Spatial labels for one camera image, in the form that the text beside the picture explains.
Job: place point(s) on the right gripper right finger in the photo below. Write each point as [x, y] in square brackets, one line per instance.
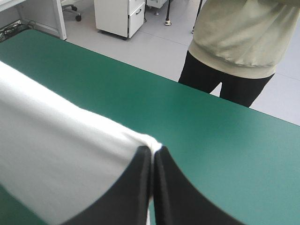
[178, 201]

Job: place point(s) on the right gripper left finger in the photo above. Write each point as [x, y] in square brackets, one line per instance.
[126, 199]

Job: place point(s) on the white T-shirt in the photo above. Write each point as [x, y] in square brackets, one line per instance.
[58, 145]

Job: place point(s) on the person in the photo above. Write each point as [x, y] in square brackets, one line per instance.
[241, 35]

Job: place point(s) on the white drawer cabinet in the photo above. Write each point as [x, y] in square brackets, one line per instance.
[114, 16]

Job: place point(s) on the black pole stand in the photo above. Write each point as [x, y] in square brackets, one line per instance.
[168, 14]

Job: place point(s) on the office chair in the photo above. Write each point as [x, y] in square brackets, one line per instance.
[72, 10]

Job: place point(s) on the white desk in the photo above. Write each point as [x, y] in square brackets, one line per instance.
[39, 16]

